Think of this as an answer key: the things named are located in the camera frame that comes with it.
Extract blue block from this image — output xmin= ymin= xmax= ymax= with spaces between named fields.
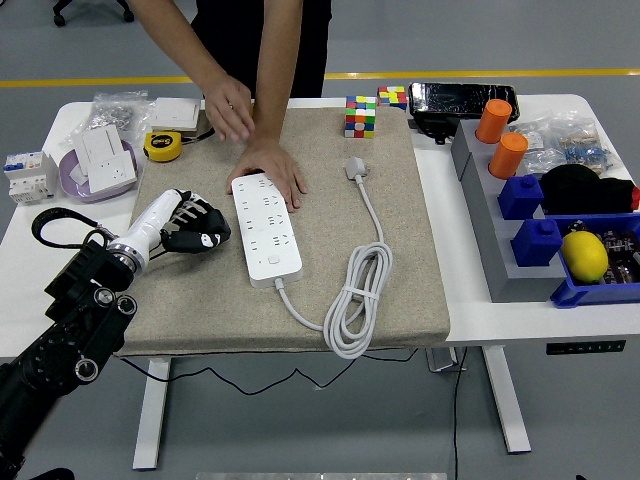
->
xmin=509 ymin=218 xmax=565 ymax=268
xmin=497 ymin=173 xmax=545 ymax=221

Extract dark electronic parts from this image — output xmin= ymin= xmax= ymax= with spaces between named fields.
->
xmin=599 ymin=229 xmax=640 ymax=286

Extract black device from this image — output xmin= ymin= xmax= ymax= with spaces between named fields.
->
xmin=412 ymin=114 xmax=459 ymax=146

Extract person's left hand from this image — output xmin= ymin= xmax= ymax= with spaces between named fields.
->
xmin=226 ymin=137 xmax=309 ymax=211

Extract yellow lemon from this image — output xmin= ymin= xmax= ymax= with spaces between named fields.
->
xmin=559 ymin=230 xmax=610 ymax=285

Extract black cloth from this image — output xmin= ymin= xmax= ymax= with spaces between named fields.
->
xmin=538 ymin=164 xmax=637 ymax=216

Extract yellow tape measure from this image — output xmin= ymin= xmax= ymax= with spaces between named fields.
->
xmin=143 ymin=130 xmax=184 ymax=164

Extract thin black adapter cord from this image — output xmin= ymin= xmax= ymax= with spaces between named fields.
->
xmin=115 ymin=347 xmax=420 ymax=396

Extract white power strip cord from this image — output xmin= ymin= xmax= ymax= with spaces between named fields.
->
xmin=273 ymin=155 xmax=395 ymax=360

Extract clear bag of screws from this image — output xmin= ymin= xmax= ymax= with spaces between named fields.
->
xmin=89 ymin=90 xmax=156 ymax=139

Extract white wall socket panel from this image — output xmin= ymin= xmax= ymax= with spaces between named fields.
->
xmin=87 ymin=152 xmax=137 ymax=194

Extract orange cylinder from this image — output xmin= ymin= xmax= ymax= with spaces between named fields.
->
xmin=474 ymin=98 xmax=514 ymax=145
xmin=488 ymin=131 xmax=530 ymax=180

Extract black foil-wrapped box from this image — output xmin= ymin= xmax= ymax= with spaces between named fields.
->
xmin=408 ymin=81 xmax=520 ymax=121

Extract black office chair base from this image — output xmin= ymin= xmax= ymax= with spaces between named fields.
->
xmin=52 ymin=0 xmax=136 ymax=27

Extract grey peg block stand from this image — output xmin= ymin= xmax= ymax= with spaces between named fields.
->
xmin=449 ymin=118 xmax=569 ymax=305

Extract white circuit breaker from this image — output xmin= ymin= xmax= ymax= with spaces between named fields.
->
xmin=3 ymin=150 xmax=60 ymax=206

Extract white table leg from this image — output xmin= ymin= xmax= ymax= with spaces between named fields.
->
xmin=132 ymin=357 xmax=174 ymax=472
xmin=482 ymin=345 xmax=532 ymax=455

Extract grey-brown mat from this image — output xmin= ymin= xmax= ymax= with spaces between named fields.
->
xmin=117 ymin=106 xmax=451 ymax=357

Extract hanging black cable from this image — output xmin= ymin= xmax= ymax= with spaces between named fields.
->
xmin=452 ymin=347 xmax=469 ymax=480

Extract white power strip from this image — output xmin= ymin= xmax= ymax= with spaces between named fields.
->
xmin=230 ymin=172 xmax=304 ymax=290

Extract grey under-table bracket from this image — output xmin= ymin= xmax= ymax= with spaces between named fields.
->
xmin=426 ymin=347 xmax=469 ymax=374

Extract clear bag of resistors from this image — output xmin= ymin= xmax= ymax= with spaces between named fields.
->
xmin=549 ymin=112 xmax=626 ymax=177

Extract person's torso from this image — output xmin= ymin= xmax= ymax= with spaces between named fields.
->
xmin=192 ymin=0 xmax=334 ymax=99

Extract person's right hand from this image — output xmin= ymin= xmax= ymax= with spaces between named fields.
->
xmin=203 ymin=74 xmax=256 ymax=142

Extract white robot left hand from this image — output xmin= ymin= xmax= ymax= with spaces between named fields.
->
xmin=117 ymin=188 xmax=224 ymax=256

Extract blue plastic bin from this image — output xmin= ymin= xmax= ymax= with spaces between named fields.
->
xmin=549 ymin=212 xmax=640 ymax=309

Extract purple bowl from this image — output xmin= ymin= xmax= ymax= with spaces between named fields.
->
xmin=58 ymin=138 xmax=139 ymax=205

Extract small Rubik's cube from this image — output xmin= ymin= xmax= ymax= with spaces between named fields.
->
xmin=377 ymin=85 xmax=409 ymax=112

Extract white switch plate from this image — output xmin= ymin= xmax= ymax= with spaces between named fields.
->
xmin=149 ymin=96 xmax=204 ymax=135

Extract large Rubik's cube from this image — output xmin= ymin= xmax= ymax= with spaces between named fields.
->
xmin=343 ymin=94 xmax=377 ymax=140

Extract white wall switch panel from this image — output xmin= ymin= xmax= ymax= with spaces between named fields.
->
xmin=72 ymin=123 xmax=126 ymax=169

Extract clear bag of small parts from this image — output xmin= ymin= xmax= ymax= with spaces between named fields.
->
xmin=509 ymin=122 xmax=561 ymax=176

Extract black table control panel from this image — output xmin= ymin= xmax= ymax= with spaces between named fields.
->
xmin=545 ymin=339 xmax=627 ymax=356

